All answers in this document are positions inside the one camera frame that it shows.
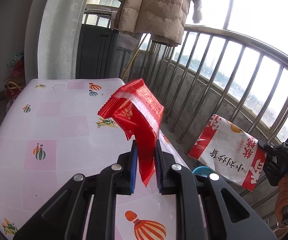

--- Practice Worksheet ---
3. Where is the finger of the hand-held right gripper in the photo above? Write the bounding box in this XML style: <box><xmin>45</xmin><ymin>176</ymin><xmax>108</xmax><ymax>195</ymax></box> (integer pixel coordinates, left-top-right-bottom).
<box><xmin>257</xmin><ymin>140</ymin><xmax>275</xmax><ymax>157</ymax></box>

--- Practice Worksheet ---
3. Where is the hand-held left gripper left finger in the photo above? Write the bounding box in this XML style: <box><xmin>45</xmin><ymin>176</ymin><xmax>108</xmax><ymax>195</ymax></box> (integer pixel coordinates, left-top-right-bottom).
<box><xmin>13</xmin><ymin>140</ymin><xmax>138</xmax><ymax>240</ymax></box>

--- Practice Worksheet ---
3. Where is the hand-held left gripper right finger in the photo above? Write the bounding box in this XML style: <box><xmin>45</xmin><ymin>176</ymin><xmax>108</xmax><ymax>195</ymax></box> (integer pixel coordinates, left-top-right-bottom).
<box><xmin>155</xmin><ymin>141</ymin><xmax>276</xmax><ymax>240</ymax></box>

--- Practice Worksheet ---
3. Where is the red and white snack bag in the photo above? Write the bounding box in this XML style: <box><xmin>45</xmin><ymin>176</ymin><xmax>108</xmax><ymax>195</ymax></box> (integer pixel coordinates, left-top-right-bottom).
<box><xmin>187</xmin><ymin>114</ymin><xmax>268</xmax><ymax>192</ymax></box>

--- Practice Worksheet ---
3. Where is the blue mesh waste basket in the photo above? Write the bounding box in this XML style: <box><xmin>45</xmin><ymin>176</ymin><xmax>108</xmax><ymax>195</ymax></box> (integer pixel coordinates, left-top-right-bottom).
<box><xmin>192</xmin><ymin>165</ymin><xmax>215</xmax><ymax>178</ymax></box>

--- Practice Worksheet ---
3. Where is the red plastic wrapper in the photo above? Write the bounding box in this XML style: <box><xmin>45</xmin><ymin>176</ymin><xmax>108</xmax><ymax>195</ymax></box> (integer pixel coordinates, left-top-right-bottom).
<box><xmin>98</xmin><ymin>78</ymin><xmax>165</xmax><ymax>187</ymax></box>

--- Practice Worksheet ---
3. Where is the metal balcony railing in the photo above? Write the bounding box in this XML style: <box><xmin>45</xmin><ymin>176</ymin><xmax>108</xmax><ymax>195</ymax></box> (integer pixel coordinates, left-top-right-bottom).
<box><xmin>84</xmin><ymin>7</ymin><xmax>288</xmax><ymax>220</ymax></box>

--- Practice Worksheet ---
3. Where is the grey mesh panel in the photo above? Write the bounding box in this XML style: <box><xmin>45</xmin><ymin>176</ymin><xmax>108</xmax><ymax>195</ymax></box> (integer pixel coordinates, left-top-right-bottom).
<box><xmin>116</xmin><ymin>31</ymin><xmax>144</xmax><ymax>53</ymax></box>

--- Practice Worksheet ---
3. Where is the red plastic bags pile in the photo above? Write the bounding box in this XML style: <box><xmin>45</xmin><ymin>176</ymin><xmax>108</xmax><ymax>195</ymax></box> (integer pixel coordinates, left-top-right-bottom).
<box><xmin>4</xmin><ymin>51</ymin><xmax>26</xmax><ymax>100</ymax></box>

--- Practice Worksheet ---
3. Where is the white patterned curtain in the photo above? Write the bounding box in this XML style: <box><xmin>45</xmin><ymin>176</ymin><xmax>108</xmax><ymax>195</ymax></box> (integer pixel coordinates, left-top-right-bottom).
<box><xmin>24</xmin><ymin>0</ymin><xmax>94</xmax><ymax>85</ymax></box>

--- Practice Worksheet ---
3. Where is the beige padded coat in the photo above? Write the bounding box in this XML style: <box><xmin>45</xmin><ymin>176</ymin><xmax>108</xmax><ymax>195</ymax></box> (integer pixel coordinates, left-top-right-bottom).
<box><xmin>114</xmin><ymin>0</ymin><xmax>202</xmax><ymax>47</ymax></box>

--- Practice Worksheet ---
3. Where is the yellow broom handle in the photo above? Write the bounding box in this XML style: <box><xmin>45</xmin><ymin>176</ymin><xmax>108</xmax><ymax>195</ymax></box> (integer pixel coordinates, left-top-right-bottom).
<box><xmin>121</xmin><ymin>33</ymin><xmax>150</xmax><ymax>80</ymax></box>

